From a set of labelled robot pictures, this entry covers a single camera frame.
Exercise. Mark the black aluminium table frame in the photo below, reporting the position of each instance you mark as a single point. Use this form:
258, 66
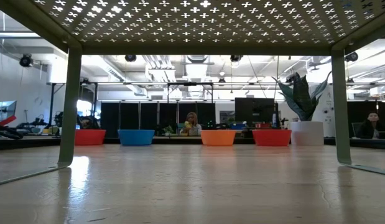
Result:
39, 143

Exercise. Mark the green plant in white pot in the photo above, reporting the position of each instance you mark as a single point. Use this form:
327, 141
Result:
307, 133

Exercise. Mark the blue storage box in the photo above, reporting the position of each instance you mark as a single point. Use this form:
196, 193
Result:
237, 126

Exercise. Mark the red plastic mini bowl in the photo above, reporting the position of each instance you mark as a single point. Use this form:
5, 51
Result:
90, 137
271, 137

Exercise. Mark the red bar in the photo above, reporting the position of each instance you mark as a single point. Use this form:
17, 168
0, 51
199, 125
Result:
5, 121

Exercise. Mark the red storage box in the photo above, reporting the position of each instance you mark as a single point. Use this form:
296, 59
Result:
263, 125

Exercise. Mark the grey monitor screen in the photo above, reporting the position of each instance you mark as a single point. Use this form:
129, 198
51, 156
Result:
5, 109

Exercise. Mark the black background workstation frame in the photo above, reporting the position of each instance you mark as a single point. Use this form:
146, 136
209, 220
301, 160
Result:
133, 83

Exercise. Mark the white bottle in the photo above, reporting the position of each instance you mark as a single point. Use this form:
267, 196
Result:
274, 119

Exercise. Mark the blue plastic mini bowl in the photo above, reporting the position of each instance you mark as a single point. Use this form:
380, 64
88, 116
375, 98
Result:
136, 137

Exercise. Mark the person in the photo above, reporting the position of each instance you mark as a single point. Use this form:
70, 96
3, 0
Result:
371, 119
192, 119

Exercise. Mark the black partition wall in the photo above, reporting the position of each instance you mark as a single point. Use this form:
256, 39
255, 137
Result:
360, 115
130, 119

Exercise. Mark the black ceiling spotlight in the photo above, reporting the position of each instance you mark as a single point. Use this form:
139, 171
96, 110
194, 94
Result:
130, 58
25, 60
351, 56
235, 58

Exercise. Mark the orange plastic mini bowl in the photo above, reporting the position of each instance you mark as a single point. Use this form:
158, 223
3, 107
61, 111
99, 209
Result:
218, 137

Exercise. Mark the black monitor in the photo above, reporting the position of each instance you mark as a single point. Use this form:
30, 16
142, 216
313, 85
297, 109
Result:
254, 110

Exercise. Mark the black background robot arm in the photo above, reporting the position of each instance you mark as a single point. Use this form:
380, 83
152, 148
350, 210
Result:
7, 133

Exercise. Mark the small green desk plant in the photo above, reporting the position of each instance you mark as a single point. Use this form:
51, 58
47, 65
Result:
168, 130

